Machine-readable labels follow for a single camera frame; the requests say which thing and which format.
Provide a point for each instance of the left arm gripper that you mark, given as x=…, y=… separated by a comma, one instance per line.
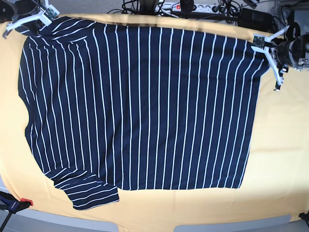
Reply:
x=294, y=50

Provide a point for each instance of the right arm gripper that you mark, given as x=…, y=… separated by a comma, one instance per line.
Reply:
x=13, y=10

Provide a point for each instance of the navy white striped T-shirt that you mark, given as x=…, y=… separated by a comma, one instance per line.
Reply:
x=133, y=108

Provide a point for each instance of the black power adapter box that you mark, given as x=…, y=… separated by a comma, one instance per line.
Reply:
x=254, y=19

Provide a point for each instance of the white power strip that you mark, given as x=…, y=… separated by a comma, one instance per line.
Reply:
x=172, y=7

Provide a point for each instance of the yellow table cloth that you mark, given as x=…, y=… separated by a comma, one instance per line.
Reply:
x=276, y=179

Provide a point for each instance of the black clamp right corner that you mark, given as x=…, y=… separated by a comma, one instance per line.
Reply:
x=304, y=216

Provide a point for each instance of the blue red bar clamp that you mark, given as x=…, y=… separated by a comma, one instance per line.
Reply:
x=9, y=203

